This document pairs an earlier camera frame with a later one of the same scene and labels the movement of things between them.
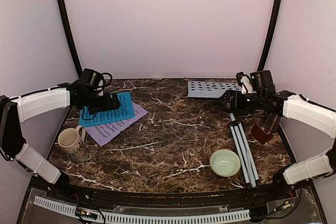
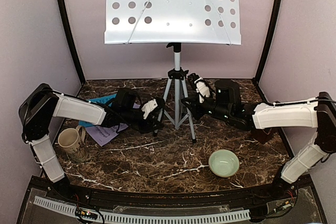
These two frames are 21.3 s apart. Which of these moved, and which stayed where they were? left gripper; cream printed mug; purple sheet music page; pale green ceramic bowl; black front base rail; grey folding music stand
Moved: grey folding music stand; left gripper
Stayed: black front base rail; cream printed mug; pale green ceramic bowl; purple sheet music page
